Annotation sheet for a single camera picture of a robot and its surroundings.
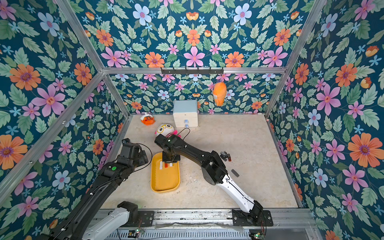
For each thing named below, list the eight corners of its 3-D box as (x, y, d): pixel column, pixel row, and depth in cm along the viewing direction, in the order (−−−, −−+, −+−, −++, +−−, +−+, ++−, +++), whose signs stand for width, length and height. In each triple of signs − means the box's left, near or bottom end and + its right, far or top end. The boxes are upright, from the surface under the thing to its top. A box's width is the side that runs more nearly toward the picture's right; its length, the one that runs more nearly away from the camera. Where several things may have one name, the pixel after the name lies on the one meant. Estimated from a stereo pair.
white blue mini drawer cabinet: (174, 128, 114) (171, 114, 101) (177, 111, 126) (174, 96, 114) (198, 128, 114) (197, 114, 102) (198, 111, 126) (198, 96, 114)
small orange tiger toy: (141, 123, 116) (139, 118, 112) (147, 117, 120) (145, 112, 116) (150, 127, 114) (148, 122, 109) (156, 120, 118) (154, 116, 114)
